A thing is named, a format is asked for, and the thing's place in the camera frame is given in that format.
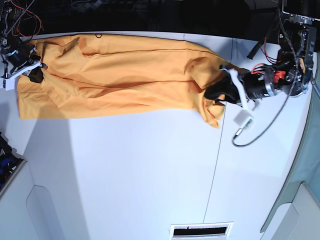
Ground box of dark items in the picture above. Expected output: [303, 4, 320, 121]
[0, 132, 26, 194]

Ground orange yellow t-shirt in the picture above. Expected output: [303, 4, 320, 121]
[17, 34, 227, 128]

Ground white slotted vent panel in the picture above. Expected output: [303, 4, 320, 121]
[169, 222, 234, 240]

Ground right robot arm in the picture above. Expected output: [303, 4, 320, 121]
[0, 0, 47, 90]

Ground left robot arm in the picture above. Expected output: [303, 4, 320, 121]
[238, 0, 320, 101]

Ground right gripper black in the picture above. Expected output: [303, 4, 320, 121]
[28, 67, 44, 84]

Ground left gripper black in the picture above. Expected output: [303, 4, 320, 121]
[204, 74, 241, 105]

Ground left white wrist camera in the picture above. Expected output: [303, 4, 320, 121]
[220, 65, 255, 130]

